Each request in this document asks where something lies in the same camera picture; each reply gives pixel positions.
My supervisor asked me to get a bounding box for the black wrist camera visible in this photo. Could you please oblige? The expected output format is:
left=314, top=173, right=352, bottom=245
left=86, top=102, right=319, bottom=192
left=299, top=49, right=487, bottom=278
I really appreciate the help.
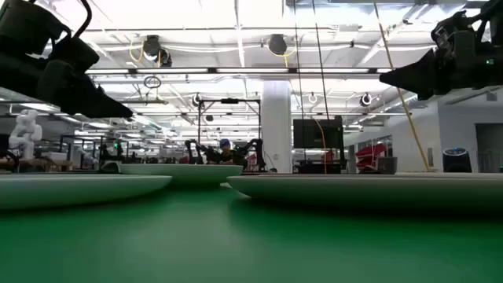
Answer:
left=431, top=10, right=479, bottom=50
left=49, top=37, right=100, bottom=75

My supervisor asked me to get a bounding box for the white humanoid robot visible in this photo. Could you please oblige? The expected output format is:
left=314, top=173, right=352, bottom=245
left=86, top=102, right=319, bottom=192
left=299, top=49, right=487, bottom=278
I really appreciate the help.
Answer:
left=7, top=108, right=43, bottom=160

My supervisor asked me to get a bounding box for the white building column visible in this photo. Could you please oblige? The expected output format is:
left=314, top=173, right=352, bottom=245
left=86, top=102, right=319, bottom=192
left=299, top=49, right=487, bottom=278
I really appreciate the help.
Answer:
left=261, top=80, right=292, bottom=174

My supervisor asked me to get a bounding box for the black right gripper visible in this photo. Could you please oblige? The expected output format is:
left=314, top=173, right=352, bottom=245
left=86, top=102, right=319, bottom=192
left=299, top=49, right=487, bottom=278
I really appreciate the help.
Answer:
left=379, top=30, right=503, bottom=101

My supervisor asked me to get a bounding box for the black monitor screen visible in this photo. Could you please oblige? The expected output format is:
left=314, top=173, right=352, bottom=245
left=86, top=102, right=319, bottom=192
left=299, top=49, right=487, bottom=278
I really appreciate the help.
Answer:
left=292, top=117, right=345, bottom=150

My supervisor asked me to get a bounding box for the wooden workbench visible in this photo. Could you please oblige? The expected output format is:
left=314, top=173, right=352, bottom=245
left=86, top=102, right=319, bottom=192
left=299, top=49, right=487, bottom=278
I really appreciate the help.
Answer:
left=0, top=156, right=74, bottom=173

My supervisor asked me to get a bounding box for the pale green deep plate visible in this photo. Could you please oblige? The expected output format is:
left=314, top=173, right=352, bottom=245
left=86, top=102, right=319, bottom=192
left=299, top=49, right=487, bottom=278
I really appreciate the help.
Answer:
left=119, top=164, right=244, bottom=186

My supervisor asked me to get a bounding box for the black ceiling cable reel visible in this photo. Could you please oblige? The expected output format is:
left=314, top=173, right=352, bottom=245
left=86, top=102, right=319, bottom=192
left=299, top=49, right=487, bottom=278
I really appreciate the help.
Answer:
left=267, top=34, right=288, bottom=56
left=141, top=34, right=174, bottom=68

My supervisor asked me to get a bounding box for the long ceiling light bar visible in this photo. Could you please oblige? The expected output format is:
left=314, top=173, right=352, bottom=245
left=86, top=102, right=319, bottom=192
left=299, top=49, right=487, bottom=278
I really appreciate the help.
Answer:
left=84, top=67, right=394, bottom=75

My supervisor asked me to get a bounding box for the grey bin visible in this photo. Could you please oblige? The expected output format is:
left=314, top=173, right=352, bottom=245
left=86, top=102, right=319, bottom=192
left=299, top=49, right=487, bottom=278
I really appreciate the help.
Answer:
left=377, top=156, right=398, bottom=175

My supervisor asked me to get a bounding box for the black rig frame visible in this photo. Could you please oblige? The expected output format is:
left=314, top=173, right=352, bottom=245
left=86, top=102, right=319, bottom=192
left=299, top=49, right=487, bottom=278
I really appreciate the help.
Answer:
left=197, top=97, right=263, bottom=158

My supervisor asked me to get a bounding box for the black cylindrical air purifier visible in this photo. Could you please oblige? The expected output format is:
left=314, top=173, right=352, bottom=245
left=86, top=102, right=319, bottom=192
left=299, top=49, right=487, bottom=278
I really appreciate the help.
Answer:
left=442, top=147, right=473, bottom=174

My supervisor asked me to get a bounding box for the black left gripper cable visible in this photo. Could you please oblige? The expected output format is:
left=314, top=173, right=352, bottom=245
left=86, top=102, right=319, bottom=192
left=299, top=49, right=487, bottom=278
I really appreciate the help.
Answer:
left=70, top=0, right=94, bottom=40

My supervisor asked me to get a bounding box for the person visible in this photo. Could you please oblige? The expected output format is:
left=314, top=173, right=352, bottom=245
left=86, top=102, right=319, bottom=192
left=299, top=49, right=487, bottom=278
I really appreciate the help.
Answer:
left=215, top=138, right=237, bottom=165

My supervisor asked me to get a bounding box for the yellow hanging cable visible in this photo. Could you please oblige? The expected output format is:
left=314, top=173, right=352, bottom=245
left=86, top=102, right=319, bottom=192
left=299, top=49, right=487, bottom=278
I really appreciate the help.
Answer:
left=372, top=0, right=432, bottom=173

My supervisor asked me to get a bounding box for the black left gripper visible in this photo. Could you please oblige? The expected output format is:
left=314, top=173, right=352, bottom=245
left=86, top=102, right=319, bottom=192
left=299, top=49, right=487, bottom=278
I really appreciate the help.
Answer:
left=0, top=53, right=134, bottom=119

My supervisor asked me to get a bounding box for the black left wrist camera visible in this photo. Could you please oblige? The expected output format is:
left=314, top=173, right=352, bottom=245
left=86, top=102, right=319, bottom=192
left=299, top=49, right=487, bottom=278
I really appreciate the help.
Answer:
left=49, top=37, right=100, bottom=75

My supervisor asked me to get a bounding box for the red fabric object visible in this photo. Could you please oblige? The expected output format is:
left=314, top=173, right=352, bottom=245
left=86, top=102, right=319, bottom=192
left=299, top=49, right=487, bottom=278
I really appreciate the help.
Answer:
left=355, top=143, right=388, bottom=171

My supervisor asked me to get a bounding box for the green table mat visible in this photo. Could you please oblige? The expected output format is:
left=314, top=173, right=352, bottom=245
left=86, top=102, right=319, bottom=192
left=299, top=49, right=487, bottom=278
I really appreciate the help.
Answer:
left=0, top=171, right=503, bottom=283

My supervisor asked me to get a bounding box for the large pale green plate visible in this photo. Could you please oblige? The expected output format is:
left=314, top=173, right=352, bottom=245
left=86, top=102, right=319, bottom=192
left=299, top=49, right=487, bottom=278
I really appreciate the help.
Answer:
left=226, top=172, right=503, bottom=213
left=0, top=174, right=173, bottom=211

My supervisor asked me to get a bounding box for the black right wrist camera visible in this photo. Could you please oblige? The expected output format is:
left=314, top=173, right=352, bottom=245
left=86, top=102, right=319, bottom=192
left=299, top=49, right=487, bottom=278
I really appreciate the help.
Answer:
left=431, top=10, right=479, bottom=50

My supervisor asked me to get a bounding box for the black hanging cable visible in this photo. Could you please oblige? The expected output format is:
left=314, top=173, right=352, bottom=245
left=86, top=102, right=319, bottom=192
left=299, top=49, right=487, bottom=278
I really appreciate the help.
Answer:
left=311, top=0, right=331, bottom=119

